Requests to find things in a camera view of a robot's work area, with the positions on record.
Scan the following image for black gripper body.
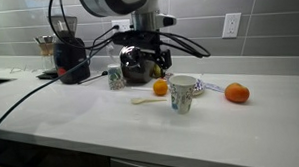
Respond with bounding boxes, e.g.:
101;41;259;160
112;28;165;59

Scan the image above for small orange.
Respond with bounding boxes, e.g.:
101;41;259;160
152;78;170;97

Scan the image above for large orange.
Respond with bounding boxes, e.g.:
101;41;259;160
224;82;251;105

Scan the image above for cream plastic spoon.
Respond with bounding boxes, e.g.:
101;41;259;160
130;96;168;106

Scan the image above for patterned paper cup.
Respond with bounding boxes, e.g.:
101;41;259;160
107;63;127;92
168;74;199;116

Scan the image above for blue patterned plate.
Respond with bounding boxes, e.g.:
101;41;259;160
164;77;206;98

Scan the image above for blue white wrapper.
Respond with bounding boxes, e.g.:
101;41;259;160
202;81;226;95

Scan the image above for black coffee grinder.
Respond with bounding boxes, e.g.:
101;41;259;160
50;14;91;86

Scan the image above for glass pour-over carafe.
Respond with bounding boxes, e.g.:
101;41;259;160
33;34;59;73

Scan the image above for flat black scale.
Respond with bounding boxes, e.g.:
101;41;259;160
35;70;59;81

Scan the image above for dark lower cabinet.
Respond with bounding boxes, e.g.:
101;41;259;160
0;129;206;167

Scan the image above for white wall outlet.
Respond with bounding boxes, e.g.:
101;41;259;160
111;18;133;35
220;12;243;39

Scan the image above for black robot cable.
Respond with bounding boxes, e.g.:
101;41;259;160
48;0;120;53
153;27;212;60

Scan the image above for black long-handled scoop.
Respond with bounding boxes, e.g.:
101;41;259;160
76;70;109;86

